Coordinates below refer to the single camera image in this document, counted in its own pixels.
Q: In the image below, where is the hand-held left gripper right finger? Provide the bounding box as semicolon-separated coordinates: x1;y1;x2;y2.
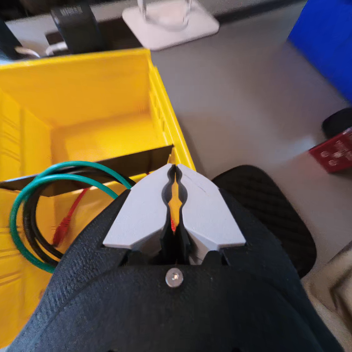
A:
176;164;246;262

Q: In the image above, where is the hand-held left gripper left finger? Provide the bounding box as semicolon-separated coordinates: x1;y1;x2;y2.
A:
102;164;176;256

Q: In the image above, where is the red cable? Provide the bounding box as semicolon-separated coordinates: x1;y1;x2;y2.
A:
52;172;177;246

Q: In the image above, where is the large yellow plastic bin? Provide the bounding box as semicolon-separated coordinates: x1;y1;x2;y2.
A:
0;48;196;350

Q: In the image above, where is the red network switch box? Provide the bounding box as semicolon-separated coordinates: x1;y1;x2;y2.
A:
309;128;352;174

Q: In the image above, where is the black bin divider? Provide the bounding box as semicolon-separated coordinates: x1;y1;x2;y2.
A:
0;144;174;197

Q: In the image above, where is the black textured oval pad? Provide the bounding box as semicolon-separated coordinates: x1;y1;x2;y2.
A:
212;164;317;279

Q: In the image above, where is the person's pale sweater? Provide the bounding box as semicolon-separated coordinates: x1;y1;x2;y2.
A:
301;242;352;352

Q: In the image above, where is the black round object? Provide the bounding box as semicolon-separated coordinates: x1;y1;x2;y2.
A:
321;107;352;139

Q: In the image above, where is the black rounded box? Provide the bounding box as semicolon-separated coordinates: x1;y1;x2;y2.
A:
50;3;104;54

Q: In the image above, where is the blue plastic bin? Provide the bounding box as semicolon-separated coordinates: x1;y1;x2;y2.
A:
287;0;352;104

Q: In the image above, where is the green cable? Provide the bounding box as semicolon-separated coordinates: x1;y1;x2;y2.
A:
10;161;132;273

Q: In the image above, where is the black cable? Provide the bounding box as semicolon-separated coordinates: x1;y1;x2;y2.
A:
23;166;136;262

